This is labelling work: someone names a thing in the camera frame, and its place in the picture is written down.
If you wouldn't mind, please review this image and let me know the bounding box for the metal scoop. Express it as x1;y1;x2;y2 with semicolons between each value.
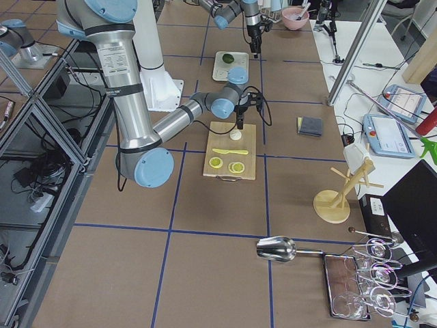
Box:
256;236;324;262

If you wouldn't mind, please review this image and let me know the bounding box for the front lemon slice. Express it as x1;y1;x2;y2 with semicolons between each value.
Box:
208;156;223;169

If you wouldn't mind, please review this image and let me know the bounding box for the lemon slice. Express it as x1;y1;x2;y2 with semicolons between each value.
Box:
228;162;245;174
208;156;223;169

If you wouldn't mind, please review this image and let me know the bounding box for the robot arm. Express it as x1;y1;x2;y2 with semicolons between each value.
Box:
57;1;249;188
194;0;272;59

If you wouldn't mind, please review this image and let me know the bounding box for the wine glass rack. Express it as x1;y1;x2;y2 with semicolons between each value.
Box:
333;227;412;321

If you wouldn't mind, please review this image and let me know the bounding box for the beige bear serving tray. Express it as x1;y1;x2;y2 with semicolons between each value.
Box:
212;51;249;82

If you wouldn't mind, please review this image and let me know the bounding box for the blue teach pendant far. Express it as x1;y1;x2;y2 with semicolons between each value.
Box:
381;84;425;124

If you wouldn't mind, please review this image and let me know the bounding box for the blue teach pendant near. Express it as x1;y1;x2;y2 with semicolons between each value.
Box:
363;114;416;159

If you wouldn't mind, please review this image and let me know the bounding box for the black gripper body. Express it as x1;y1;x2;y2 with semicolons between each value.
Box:
234;92;264;130
246;21;272;59

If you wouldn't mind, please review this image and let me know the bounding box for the black glass tray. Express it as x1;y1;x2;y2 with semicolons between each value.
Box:
322;254;361;319

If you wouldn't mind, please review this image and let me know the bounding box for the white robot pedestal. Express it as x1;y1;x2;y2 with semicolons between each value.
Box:
133;0;184;112

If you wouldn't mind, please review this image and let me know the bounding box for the green avocado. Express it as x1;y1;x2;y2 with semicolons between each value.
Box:
222;53;235;64

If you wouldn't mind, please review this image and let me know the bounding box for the blue teach pendant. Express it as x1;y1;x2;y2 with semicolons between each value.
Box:
363;114;416;159
381;84;425;124

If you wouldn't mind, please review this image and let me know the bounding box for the aluminium frame post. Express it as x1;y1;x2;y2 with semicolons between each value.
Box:
328;0;387;106

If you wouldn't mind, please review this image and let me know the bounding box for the wooden cutting board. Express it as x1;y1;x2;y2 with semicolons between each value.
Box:
203;122;257;180

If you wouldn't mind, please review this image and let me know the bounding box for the pink bowl with ice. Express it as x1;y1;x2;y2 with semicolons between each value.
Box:
281;7;309;31

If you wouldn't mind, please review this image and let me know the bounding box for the black monitor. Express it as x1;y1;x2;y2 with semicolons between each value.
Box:
382;160;436;278

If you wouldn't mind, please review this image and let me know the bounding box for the white steamed bun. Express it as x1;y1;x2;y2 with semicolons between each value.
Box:
229;129;242;141

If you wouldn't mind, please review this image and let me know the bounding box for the black tripod pole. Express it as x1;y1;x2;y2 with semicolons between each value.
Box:
313;0;344;64

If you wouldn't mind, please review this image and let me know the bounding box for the wooden mug tree stand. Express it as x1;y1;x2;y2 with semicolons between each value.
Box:
313;156;384;224

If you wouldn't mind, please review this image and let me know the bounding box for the grey folded cloth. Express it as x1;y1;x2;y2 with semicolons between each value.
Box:
296;116;323;137

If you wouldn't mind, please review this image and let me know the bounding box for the red cylinder bottle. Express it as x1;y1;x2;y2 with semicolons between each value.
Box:
415;107;437;136

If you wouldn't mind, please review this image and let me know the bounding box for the yellow plastic knife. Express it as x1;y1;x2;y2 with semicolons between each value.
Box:
212;148;249;155

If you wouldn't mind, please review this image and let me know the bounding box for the upper lemon slice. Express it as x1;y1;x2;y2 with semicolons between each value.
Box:
228;162;245;174

